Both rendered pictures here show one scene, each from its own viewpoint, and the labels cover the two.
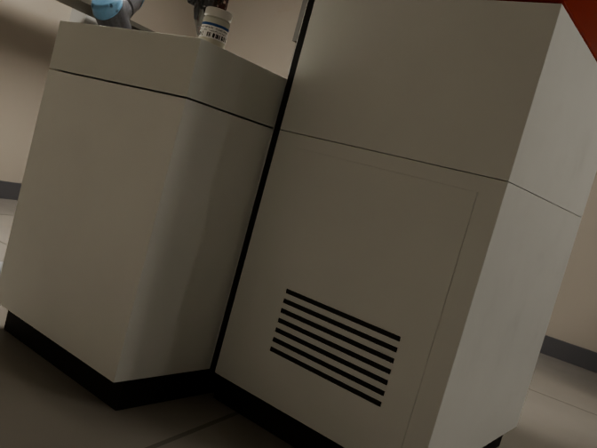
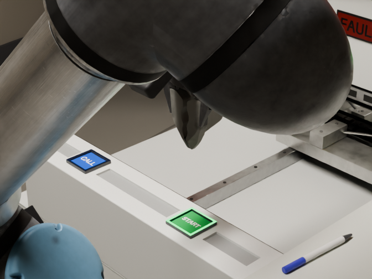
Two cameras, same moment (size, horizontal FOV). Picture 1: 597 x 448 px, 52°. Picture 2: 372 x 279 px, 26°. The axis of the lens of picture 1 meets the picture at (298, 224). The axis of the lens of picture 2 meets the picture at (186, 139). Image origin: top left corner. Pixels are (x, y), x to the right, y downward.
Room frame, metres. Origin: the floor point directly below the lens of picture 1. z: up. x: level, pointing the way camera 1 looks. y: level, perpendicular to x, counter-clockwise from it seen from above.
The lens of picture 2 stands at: (2.04, 1.53, 1.65)
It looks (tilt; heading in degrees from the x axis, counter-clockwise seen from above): 28 degrees down; 282
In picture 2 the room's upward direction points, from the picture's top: straight up
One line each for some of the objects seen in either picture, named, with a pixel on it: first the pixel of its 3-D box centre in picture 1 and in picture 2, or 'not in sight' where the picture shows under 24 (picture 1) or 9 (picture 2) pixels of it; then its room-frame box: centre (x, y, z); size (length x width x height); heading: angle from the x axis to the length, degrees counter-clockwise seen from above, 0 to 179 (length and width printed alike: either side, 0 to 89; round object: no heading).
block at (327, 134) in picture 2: not in sight; (328, 133); (2.05, 0.05, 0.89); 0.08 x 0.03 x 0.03; 55
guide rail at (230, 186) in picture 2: not in sight; (239, 181); (2.21, 0.17, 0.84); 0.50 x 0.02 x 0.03; 55
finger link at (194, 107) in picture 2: (202, 21); (207, 119); (2.22, 0.52, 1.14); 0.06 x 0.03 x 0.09; 55
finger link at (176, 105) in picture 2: not in sight; (192, 112); (2.25, 0.50, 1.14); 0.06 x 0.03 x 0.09; 55
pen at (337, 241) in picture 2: not in sight; (318, 252); (2.05, 0.57, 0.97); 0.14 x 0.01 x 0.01; 50
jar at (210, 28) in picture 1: (214, 29); not in sight; (1.60, 0.34, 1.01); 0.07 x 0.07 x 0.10
